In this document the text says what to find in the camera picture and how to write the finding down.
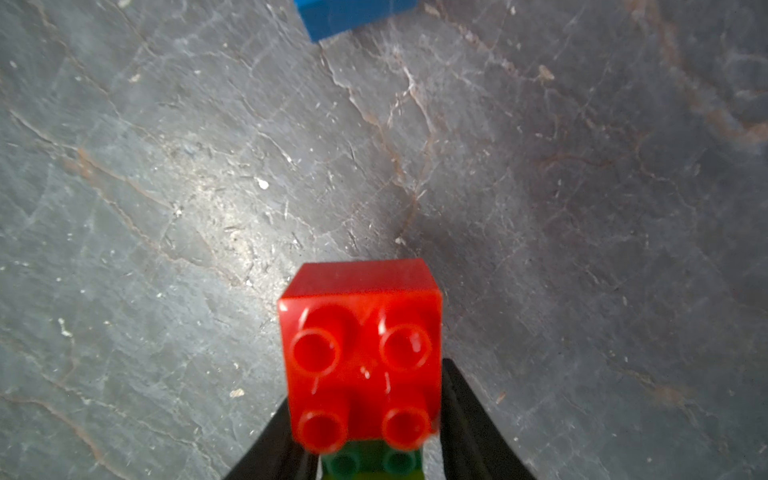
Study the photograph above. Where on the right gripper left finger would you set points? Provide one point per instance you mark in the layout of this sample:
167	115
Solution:
276	455

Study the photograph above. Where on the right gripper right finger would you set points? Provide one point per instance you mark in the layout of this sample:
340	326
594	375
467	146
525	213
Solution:
472	446

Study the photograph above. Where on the small red lego brick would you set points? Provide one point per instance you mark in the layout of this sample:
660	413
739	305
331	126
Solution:
362	352

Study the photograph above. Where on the dark green long lego brick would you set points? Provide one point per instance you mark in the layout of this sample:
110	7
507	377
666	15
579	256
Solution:
372	459

